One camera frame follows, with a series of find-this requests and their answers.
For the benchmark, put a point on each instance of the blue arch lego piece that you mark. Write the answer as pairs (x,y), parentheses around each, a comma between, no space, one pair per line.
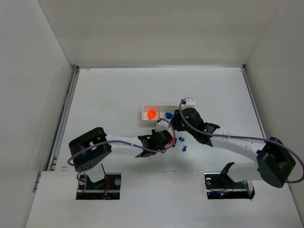
(168,115)

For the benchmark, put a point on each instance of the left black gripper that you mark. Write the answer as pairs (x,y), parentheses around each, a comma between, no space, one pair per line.
(166,138)

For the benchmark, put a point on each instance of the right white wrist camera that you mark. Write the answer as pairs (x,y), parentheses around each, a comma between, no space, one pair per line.
(187,102)

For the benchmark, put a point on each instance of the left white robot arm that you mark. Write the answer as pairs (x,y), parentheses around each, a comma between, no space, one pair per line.
(88,150)

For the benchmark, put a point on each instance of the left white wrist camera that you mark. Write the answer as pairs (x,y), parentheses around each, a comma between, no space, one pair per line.
(162,125)

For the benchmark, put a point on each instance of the orange dome lego piece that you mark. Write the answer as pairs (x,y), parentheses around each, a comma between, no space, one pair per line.
(152,114)

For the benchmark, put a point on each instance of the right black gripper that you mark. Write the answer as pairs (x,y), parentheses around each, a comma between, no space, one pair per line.
(177,120)

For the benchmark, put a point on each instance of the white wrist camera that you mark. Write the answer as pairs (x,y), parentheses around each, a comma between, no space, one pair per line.
(162,125)
(187,102)

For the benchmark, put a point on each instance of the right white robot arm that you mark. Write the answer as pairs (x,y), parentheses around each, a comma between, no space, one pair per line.
(270,159)

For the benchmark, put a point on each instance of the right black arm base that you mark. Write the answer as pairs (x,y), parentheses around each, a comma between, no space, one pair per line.
(220,186)

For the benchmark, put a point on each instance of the white three-compartment tray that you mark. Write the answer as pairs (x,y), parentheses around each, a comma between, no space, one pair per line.
(160,109)

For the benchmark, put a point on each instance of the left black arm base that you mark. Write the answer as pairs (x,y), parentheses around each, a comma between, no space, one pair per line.
(106,189)

